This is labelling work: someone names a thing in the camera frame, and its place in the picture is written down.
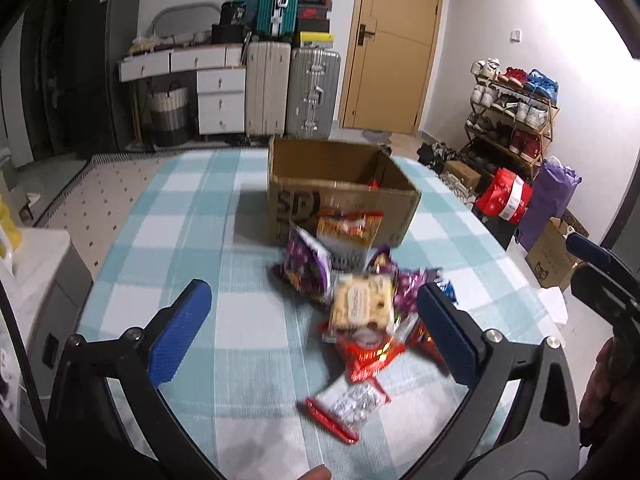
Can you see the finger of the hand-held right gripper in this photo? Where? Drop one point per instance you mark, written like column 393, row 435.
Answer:
column 590, row 250
column 597, row 287

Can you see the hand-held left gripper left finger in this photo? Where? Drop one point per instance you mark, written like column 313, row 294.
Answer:
column 180, row 332

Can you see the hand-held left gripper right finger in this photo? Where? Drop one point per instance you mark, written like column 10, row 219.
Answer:
column 450, row 330

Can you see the orange-red snack packet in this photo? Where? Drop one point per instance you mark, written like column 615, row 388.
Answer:
column 425, row 342

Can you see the purple candy packet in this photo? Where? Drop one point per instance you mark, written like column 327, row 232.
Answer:
column 412, row 285
column 300, row 265

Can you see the white biscuit packet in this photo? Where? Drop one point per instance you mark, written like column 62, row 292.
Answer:
column 360, row 302

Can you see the clear red-edged snack packet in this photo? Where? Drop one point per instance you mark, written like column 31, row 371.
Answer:
column 345, row 405

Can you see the orange noodle snack packet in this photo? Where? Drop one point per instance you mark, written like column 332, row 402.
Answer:
column 345, row 230

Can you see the brown cardboard box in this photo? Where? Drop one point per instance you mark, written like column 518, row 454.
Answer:
column 290, row 205

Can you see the person's right forearm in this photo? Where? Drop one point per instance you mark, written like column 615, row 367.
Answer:
column 602, row 380

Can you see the person's left hand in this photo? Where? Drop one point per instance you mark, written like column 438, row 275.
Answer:
column 312, row 474

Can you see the small printed cardboard box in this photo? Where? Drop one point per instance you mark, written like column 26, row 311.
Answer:
column 547, row 255

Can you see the purple bag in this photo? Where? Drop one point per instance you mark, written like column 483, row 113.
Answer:
column 550, row 200

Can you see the black cloth bag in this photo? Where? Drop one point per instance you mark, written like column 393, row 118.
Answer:
column 505, row 232

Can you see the red shopping bag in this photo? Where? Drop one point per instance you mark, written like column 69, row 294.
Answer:
column 502, row 195

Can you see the row of shoes on rack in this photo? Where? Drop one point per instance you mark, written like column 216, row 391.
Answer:
column 525, row 145

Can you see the wooden shoe rack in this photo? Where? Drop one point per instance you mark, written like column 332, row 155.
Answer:
column 551, row 130

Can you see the white cabinet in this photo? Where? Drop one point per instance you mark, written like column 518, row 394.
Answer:
column 45, row 270

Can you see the brown shoe box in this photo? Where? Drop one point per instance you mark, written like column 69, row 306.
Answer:
column 462, row 172

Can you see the dotted patterned rug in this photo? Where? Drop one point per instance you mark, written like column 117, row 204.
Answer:
column 95, row 200

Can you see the pile of shoes on floor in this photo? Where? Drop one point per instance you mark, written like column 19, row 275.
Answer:
column 432, row 155

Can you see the yellow bag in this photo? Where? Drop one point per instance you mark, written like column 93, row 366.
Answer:
column 7, row 232

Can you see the grey door mat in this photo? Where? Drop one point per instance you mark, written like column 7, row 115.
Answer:
column 372, row 136

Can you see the grey woven laundry basket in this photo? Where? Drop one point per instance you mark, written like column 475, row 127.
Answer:
column 167, row 120

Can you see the white drawer dresser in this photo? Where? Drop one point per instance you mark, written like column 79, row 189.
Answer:
column 220, row 95

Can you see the beige suitcase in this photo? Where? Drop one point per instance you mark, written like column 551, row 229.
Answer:
column 267, row 90

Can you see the silver suitcase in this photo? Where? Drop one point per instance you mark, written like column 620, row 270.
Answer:
column 312, row 95

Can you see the wooden door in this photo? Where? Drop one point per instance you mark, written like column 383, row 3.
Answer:
column 395, row 60

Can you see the dark grey refrigerator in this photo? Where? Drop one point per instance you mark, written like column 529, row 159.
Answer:
column 95, row 70

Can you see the dark wardrobe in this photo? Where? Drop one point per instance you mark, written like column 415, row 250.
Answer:
column 40, row 85

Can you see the plastic bag on dresser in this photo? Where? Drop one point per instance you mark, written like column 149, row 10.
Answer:
column 142, row 45

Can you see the black square box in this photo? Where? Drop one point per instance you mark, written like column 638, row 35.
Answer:
column 227, row 35

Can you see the yellow shoe box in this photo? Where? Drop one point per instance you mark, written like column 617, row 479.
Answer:
column 315, row 39

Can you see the black round box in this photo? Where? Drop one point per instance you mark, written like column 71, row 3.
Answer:
column 232, row 14

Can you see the teal suitcase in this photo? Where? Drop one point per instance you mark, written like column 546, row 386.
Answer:
column 272, row 5

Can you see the red and black shoe box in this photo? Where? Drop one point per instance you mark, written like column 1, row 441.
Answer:
column 312, row 11

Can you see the curved grey frame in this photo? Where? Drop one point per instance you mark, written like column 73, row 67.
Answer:
column 170, row 10

